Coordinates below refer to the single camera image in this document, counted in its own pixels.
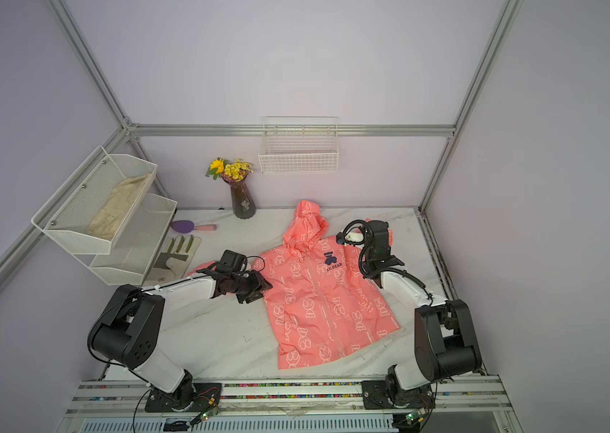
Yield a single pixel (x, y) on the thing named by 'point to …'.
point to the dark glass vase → (242, 202)
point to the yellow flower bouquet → (229, 170)
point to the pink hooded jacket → (329, 306)
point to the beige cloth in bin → (106, 220)
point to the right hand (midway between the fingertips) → (379, 225)
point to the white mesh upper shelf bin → (96, 202)
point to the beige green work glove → (173, 259)
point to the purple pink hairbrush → (186, 226)
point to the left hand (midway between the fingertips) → (269, 291)
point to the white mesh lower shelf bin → (134, 249)
